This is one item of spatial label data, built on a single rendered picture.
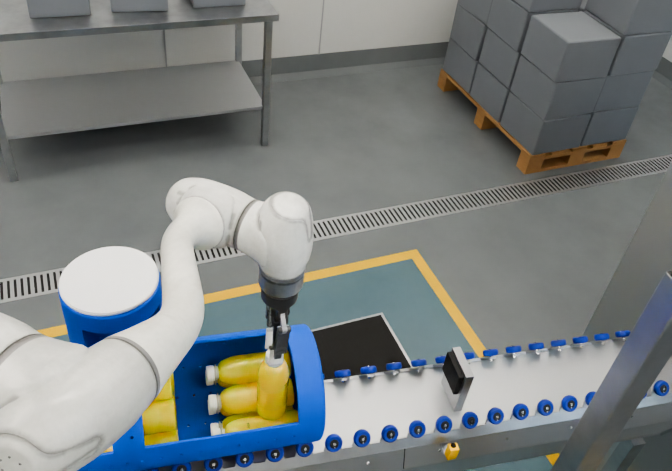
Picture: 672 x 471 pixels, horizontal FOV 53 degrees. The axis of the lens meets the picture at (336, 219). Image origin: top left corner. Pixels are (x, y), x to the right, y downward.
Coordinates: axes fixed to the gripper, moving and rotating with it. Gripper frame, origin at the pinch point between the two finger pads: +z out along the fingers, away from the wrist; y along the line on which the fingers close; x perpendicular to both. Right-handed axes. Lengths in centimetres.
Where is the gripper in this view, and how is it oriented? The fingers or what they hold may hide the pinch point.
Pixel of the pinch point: (274, 346)
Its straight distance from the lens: 149.0
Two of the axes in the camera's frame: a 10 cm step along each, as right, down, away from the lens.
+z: -1.2, 7.4, 6.6
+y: -2.6, -6.7, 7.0
